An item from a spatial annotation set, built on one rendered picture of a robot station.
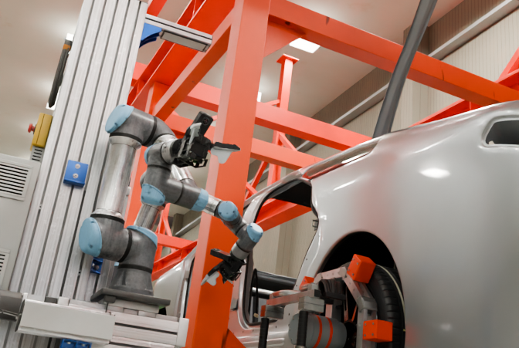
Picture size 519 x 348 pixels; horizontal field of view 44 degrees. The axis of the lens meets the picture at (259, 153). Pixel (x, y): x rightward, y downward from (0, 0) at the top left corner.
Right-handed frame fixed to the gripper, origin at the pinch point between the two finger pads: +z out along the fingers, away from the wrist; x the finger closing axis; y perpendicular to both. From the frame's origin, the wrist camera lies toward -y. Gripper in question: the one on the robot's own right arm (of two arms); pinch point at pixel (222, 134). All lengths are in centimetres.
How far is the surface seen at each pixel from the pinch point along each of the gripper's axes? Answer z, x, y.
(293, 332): -57, -98, 31
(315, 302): -38, -88, 21
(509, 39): -250, -523, -462
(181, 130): -299, -147, -133
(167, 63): -276, -102, -165
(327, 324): -47, -106, 24
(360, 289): -32, -104, 10
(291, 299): -55, -91, 19
